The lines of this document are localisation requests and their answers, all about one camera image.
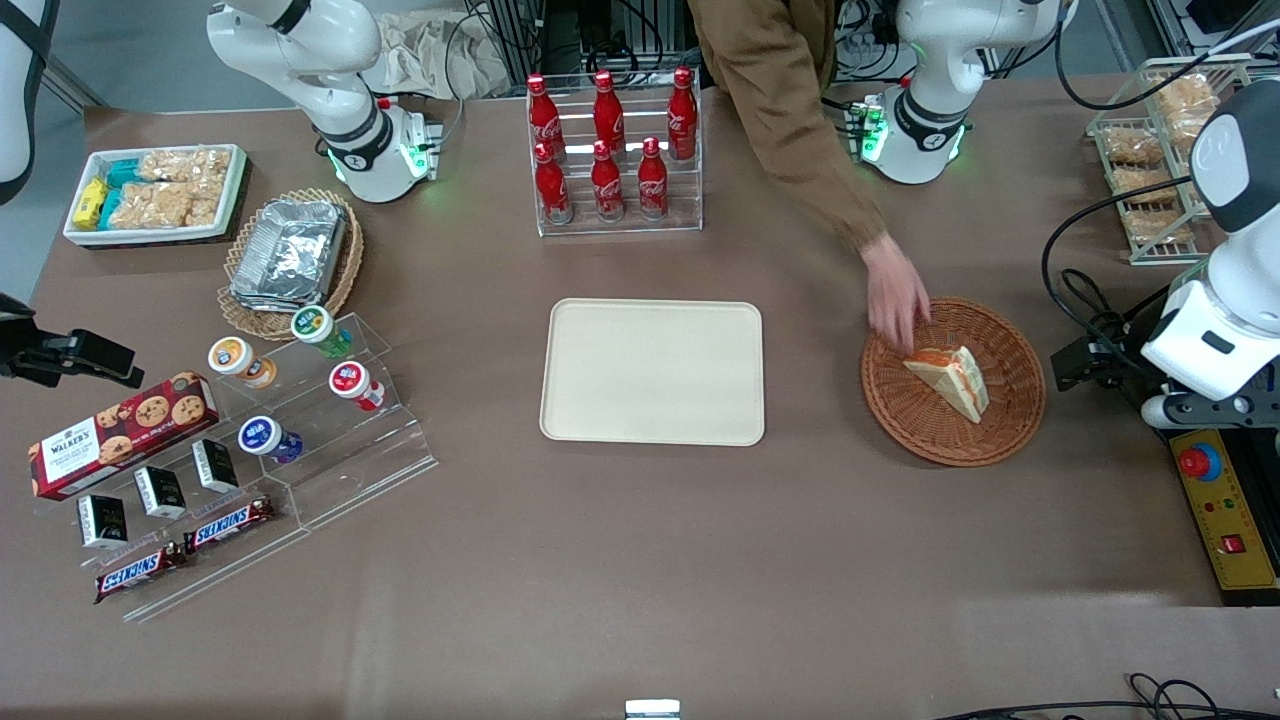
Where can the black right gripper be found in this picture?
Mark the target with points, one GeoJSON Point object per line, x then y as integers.
{"type": "Point", "coordinates": [30, 352]}

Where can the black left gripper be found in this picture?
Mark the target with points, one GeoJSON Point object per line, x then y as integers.
{"type": "Point", "coordinates": [1118, 357]}

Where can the triangular sandwich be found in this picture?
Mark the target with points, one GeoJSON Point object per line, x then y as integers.
{"type": "Point", "coordinates": [955, 385]}

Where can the brown sleeved forearm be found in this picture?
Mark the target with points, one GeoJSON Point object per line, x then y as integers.
{"type": "Point", "coordinates": [790, 120]}

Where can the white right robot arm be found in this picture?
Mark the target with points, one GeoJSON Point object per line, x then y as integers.
{"type": "Point", "coordinates": [330, 90]}

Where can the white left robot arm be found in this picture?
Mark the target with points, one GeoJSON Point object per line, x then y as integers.
{"type": "Point", "coordinates": [930, 60]}

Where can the round brown wicker basket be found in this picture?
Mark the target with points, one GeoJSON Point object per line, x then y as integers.
{"type": "Point", "coordinates": [1010, 400]}

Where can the light oval wicker basket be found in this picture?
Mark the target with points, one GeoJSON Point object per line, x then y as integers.
{"type": "Point", "coordinates": [255, 322]}

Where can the cream plastic tray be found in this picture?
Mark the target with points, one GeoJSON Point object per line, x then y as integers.
{"type": "Point", "coordinates": [652, 372]}

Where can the bare human hand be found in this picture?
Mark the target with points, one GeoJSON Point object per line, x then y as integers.
{"type": "Point", "coordinates": [895, 295]}

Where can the red tartan cookie box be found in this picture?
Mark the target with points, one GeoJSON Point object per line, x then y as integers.
{"type": "Point", "coordinates": [90, 450]}

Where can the orange lid gum jar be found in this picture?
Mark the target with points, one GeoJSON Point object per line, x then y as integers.
{"type": "Point", "coordinates": [232, 357]}

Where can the yellow snack pack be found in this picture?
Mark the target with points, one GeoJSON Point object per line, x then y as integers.
{"type": "Point", "coordinates": [90, 203]}

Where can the small black white box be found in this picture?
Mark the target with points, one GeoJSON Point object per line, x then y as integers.
{"type": "Point", "coordinates": [215, 465]}
{"type": "Point", "coordinates": [160, 490]}
{"type": "Point", "coordinates": [102, 520]}

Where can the clear cracker snack bag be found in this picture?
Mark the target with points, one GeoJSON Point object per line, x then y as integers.
{"type": "Point", "coordinates": [1132, 147]}
{"type": "Point", "coordinates": [1185, 105]}
{"type": "Point", "coordinates": [1145, 187]}
{"type": "Point", "coordinates": [1158, 226]}

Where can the clear rice cracker bag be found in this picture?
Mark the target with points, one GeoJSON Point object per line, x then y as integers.
{"type": "Point", "coordinates": [160, 205]}
{"type": "Point", "coordinates": [185, 165]}

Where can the silver foil pouch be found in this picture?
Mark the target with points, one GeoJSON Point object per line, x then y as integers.
{"type": "Point", "coordinates": [295, 250]}
{"type": "Point", "coordinates": [262, 303]}

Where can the blue snack pack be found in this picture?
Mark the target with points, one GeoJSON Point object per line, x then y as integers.
{"type": "Point", "coordinates": [122, 174]}

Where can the purple lid gum jar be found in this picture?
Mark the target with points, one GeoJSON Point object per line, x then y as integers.
{"type": "Point", "coordinates": [262, 437]}

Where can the yellow emergency stop box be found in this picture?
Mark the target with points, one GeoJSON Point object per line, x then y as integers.
{"type": "Point", "coordinates": [1225, 520]}

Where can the white rectangular bin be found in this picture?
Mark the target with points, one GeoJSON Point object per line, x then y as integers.
{"type": "Point", "coordinates": [235, 200]}

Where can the brown Snickers bar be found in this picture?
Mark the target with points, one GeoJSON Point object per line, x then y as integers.
{"type": "Point", "coordinates": [230, 524]}
{"type": "Point", "coordinates": [140, 573]}

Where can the green lid gum jar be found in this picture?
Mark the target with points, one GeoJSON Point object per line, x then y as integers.
{"type": "Point", "coordinates": [315, 325]}

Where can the red lid gum jar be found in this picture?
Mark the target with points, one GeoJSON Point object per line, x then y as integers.
{"type": "Point", "coordinates": [350, 380]}

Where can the clear acrylic stepped stand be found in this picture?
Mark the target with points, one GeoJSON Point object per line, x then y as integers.
{"type": "Point", "coordinates": [350, 470]}

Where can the clear acrylic bottle rack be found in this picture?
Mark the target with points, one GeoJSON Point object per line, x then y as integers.
{"type": "Point", "coordinates": [690, 200]}

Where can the crumpled beige cloth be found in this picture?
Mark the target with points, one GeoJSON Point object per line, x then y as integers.
{"type": "Point", "coordinates": [440, 55]}

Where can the red cola bottle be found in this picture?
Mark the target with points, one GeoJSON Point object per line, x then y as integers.
{"type": "Point", "coordinates": [652, 185]}
{"type": "Point", "coordinates": [682, 115]}
{"type": "Point", "coordinates": [607, 185]}
{"type": "Point", "coordinates": [545, 115]}
{"type": "Point", "coordinates": [552, 190]}
{"type": "Point", "coordinates": [608, 110]}

